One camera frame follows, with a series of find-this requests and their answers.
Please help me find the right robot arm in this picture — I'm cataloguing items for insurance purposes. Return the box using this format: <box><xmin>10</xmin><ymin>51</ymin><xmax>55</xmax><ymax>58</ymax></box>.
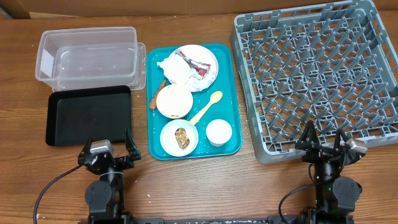
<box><xmin>295</xmin><ymin>121</ymin><xmax>368</xmax><ymax>224</ymax></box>

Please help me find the white cup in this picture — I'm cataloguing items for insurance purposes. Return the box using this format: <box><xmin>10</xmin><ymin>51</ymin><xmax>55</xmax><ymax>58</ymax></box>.
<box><xmin>206</xmin><ymin>119</ymin><xmax>233</xmax><ymax>147</ymax></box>

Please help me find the pink bowl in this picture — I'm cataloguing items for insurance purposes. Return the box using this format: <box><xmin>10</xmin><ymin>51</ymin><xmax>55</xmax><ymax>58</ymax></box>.
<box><xmin>156</xmin><ymin>84</ymin><xmax>193</xmax><ymax>119</ymax></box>

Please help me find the yellow plastic spoon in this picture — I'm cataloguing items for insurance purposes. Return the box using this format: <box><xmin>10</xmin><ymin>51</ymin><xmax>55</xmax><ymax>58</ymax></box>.
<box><xmin>190</xmin><ymin>91</ymin><xmax>223</xmax><ymax>125</ymax></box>

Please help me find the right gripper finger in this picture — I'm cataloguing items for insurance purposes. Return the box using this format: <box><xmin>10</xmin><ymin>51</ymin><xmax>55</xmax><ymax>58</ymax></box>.
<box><xmin>333</xmin><ymin>128</ymin><xmax>349</xmax><ymax>149</ymax></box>
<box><xmin>297</xmin><ymin>121</ymin><xmax>320</xmax><ymax>145</ymax></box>

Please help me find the red snack wrapper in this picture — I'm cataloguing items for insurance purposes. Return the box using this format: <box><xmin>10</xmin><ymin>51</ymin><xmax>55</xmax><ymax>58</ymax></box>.
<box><xmin>176</xmin><ymin>51</ymin><xmax>211</xmax><ymax>78</ymax></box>

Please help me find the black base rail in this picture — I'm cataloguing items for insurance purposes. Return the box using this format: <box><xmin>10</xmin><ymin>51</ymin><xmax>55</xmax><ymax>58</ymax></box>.
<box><xmin>78</xmin><ymin>215</ymin><xmax>354</xmax><ymax>224</ymax></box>

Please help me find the orange carrot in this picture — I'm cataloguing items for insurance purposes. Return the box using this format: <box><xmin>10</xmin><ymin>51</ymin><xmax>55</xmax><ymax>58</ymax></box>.
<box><xmin>149</xmin><ymin>79</ymin><xmax>167</xmax><ymax>110</ymax></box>

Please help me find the black tray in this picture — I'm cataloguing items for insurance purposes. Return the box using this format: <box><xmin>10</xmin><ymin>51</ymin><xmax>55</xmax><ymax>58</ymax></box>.
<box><xmin>45</xmin><ymin>85</ymin><xmax>132</xmax><ymax>146</ymax></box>

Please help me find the white napkin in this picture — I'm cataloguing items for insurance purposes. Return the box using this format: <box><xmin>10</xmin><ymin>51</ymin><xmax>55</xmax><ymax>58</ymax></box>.
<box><xmin>157</xmin><ymin>53</ymin><xmax>218</xmax><ymax>92</ymax></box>

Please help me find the clear plastic bin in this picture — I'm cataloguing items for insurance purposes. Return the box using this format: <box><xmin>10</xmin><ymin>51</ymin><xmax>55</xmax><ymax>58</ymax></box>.
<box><xmin>35</xmin><ymin>27</ymin><xmax>146</xmax><ymax>91</ymax></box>

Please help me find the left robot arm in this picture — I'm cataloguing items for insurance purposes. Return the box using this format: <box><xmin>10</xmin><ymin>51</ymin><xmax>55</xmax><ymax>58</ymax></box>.
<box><xmin>78</xmin><ymin>129</ymin><xmax>141</xmax><ymax>224</ymax></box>

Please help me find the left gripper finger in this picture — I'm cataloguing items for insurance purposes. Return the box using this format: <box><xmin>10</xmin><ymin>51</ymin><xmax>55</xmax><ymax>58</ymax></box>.
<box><xmin>79</xmin><ymin>135</ymin><xmax>93</xmax><ymax>159</ymax></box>
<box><xmin>125</xmin><ymin>129</ymin><xmax>140</xmax><ymax>161</ymax></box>

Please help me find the grey dishwasher rack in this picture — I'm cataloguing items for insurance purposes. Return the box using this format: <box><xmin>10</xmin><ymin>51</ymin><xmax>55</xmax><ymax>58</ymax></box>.
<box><xmin>231</xmin><ymin>1</ymin><xmax>397</xmax><ymax>164</ymax></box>

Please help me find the brown food chunk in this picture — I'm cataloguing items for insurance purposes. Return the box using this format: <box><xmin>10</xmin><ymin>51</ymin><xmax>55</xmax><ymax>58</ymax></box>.
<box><xmin>175</xmin><ymin>128</ymin><xmax>190</xmax><ymax>149</ymax></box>

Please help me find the teal serving tray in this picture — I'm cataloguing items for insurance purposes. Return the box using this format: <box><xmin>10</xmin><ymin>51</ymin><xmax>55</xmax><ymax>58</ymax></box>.
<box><xmin>147</xmin><ymin>44</ymin><xmax>243</xmax><ymax>161</ymax></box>

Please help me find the large white plate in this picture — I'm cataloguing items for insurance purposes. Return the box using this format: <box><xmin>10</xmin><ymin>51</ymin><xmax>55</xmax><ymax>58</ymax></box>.
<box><xmin>171</xmin><ymin>44</ymin><xmax>217</xmax><ymax>62</ymax></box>

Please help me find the small white plate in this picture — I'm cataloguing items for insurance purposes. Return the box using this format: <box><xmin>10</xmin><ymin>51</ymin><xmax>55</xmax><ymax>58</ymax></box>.
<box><xmin>160</xmin><ymin>119</ymin><xmax>199</xmax><ymax>157</ymax></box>

